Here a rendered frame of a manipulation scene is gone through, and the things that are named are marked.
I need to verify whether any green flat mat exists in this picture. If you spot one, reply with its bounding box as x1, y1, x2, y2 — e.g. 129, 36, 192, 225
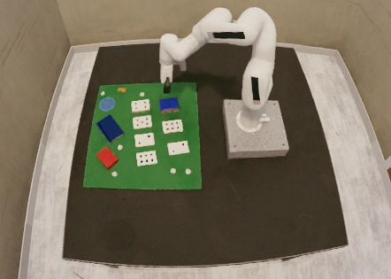
83, 82, 202, 190

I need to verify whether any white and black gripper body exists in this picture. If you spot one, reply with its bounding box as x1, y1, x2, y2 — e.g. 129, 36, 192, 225
159, 62, 173, 83

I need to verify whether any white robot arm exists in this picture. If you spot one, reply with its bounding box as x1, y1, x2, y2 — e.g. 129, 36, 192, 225
159, 7, 276, 133

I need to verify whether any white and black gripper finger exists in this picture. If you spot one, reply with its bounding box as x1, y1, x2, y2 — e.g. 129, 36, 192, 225
164, 77, 171, 94

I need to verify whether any blue square tile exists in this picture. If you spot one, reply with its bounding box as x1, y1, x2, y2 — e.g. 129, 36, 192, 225
159, 97, 179, 111

